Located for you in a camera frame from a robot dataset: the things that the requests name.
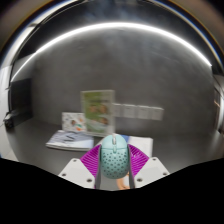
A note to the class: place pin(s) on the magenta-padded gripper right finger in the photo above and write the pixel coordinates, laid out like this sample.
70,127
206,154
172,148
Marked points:
151,170

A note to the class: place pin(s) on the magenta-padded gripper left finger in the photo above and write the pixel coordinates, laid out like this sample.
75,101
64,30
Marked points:
75,171

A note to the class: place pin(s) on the mint green perforated computer mouse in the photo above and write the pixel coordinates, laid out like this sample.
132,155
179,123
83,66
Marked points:
114,156

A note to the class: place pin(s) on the white book with blue stripe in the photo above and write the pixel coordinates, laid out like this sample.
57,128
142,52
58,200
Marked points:
141,146

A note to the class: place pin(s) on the grey thin booklet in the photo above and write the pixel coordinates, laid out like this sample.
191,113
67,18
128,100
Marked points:
70,140

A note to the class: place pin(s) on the small white illustrated card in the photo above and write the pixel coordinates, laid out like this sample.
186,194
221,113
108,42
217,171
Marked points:
73,121

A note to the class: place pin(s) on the green upright sign stand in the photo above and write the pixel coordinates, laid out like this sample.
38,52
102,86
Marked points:
98,113

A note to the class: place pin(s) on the dark shelf unit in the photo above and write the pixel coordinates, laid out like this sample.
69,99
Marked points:
219,103

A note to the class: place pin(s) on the white ceiling light strip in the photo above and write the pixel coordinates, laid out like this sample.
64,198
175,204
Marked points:
113,25

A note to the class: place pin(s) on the white wall socket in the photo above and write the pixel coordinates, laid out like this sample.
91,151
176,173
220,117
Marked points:
157,113
129,111
143,112
117,110

